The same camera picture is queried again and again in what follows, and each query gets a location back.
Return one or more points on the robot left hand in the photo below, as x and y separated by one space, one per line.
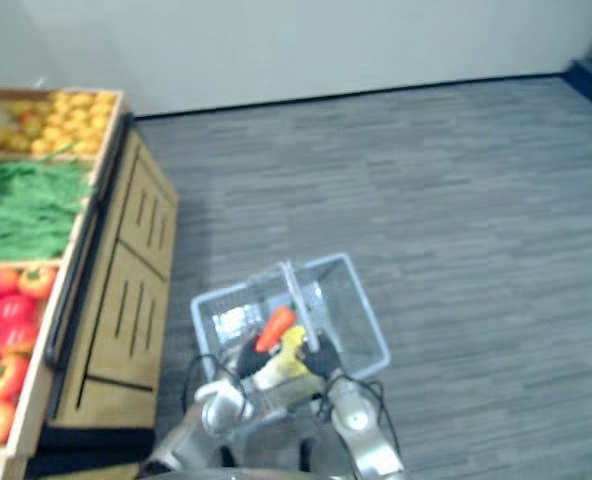
248 357

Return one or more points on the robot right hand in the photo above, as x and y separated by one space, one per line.
322 357

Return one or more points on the orange carrot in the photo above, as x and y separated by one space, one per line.
276 325

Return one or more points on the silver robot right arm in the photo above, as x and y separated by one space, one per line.
363 430

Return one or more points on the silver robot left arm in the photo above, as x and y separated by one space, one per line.
216 407

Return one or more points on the white label in basket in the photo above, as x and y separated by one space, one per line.
234 320

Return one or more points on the yellow corn cob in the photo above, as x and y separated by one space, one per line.
291 357

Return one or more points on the wooden produce display stand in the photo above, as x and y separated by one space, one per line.
131 280

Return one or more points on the pile of green beans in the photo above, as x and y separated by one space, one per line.
23 210

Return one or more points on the pile of yellow oranges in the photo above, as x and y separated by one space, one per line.
76 120

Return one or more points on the pile of pale yellow potatoes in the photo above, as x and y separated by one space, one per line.
6 135

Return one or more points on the black metal stand rail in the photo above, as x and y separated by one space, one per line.
71 280

